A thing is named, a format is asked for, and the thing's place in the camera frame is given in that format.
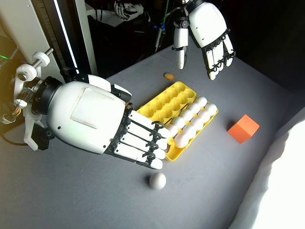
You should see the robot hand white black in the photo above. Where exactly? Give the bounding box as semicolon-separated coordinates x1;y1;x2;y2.
45;73;172;170
172;0;236;81

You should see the white egg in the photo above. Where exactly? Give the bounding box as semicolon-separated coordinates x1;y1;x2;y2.
166;124;179;138
172;116;186;129
190;118;204;130
197;111;212;123
183;125;197;138
188;102;202;115
194;96;208;108
149;172;167;190
204;104;218;117
174;133;191;148
180;109;194;122

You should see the yellow egg tray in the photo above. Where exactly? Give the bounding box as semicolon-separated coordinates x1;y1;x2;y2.
137;80;219;162

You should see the spare white robot hand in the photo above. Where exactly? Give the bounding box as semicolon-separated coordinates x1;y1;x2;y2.
113;0;145;21

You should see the grey table cloth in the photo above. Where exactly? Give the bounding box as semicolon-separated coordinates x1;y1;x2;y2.
0;44;305;229

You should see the orange cube block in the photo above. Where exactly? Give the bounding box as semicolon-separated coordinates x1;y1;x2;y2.
226;114;260;144

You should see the white robot body column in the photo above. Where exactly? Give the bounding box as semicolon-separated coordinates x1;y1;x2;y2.
0;0;98;79

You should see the white sheet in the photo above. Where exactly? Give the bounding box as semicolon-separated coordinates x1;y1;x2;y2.
227;116;305;229

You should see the green cable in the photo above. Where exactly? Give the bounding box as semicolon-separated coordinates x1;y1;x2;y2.
154;0;171;53

